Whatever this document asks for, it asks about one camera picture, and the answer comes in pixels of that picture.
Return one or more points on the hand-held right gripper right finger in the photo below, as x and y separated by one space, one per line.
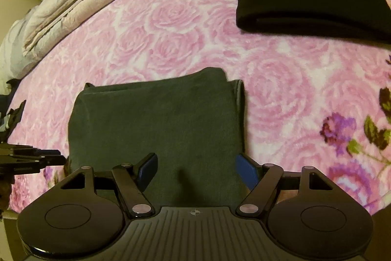
247 170

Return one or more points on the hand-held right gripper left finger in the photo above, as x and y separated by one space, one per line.
148 170

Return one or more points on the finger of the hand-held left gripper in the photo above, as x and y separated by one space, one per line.
13 117
30 158

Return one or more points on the dark grey jeans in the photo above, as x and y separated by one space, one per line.
158 117

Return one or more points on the grey pillow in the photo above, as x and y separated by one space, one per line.
13 47

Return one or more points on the beige duvet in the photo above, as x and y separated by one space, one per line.
79 4

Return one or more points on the pink rose blanket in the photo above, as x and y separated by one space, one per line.
183 34

